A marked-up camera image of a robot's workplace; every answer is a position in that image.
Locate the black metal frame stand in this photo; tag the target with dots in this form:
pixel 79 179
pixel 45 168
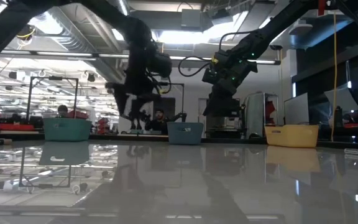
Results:
pixel 176 84
pixel 54 78

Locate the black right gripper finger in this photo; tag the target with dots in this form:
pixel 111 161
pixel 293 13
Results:
pixel 228 105
pixel 214 104

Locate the red flat item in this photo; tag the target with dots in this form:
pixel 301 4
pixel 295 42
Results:
pixel 351 125

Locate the grey ceiling duct box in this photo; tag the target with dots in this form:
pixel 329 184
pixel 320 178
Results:
pixel 191 18

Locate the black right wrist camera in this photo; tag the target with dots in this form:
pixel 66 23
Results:
pixel 210 76

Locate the yellow plastic bin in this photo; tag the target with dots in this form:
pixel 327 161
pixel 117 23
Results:
pixel 291 138

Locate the black office desk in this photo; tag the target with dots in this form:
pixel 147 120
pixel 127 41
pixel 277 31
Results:
pixel 353 133

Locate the ceiling light tube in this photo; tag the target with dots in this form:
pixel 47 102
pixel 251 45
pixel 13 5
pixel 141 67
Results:
pixel 266 62
pixel 64 53

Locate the blue-grey plastic bin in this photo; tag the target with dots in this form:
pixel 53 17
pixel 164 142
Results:
pixel 185 137

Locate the silver battery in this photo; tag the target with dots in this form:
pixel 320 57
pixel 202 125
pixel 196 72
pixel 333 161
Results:
pixel 353 151

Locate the person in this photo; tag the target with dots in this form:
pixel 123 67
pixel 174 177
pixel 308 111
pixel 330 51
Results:
pixel 62 111
pixel 158 123

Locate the red tray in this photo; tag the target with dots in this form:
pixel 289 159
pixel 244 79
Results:
pixel 15 127

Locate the white ceiling fixture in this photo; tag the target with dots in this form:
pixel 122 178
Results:
pixel 300 29

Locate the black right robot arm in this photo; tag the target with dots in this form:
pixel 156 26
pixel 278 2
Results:
pixel 275 25

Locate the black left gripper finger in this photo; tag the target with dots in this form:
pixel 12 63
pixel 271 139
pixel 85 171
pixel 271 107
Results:
pixel 141 109
pixel 122 105

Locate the black background robot arm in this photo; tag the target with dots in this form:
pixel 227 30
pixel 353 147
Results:
pixel 182 115

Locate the grey monitor back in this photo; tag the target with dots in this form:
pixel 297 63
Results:
pixel 342 99

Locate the white monitor back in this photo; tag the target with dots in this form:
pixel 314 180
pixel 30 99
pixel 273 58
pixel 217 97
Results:
pixel 297 109

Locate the black ceiling camera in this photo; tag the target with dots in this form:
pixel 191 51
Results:
pixel 275 47

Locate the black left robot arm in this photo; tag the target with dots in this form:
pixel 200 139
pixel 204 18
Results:
pixel 138 37

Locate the black bottle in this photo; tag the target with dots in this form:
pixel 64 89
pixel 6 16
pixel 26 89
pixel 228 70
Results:
pixel 338 118

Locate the teal plastic bin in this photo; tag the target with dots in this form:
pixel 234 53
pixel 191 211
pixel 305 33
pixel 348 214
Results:
pixel 67 130

